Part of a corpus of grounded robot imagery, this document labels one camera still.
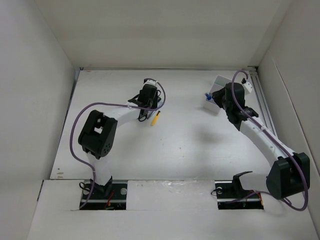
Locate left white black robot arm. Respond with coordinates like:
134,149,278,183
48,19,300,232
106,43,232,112
78,78,163,199

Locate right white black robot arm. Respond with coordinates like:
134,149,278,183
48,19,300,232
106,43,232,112
210,82,310,200

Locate white compartment organizer tray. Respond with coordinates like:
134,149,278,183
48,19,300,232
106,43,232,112
203,75,231,114

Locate light blue pen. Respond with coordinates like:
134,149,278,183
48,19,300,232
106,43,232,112
148,100,163,118

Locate black handled scissors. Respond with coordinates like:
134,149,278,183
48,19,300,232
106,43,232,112
138,110,150,122

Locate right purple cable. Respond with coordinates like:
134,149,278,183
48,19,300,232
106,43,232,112
231,69,310,212

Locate purple cable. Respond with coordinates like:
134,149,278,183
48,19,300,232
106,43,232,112
231,69,310,212
69,79,168,210

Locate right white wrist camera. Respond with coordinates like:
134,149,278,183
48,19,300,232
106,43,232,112
241,78,253,95

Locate right base mounting rail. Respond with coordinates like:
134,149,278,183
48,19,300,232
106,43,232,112
211,180,264,210

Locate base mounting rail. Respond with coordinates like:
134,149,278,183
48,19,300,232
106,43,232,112
211,180,264,210
79,180,128,211

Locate left base mounting rail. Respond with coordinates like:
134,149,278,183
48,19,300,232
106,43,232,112
79,180,128,211

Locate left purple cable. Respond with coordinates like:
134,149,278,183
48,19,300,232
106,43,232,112
69,79,168,210

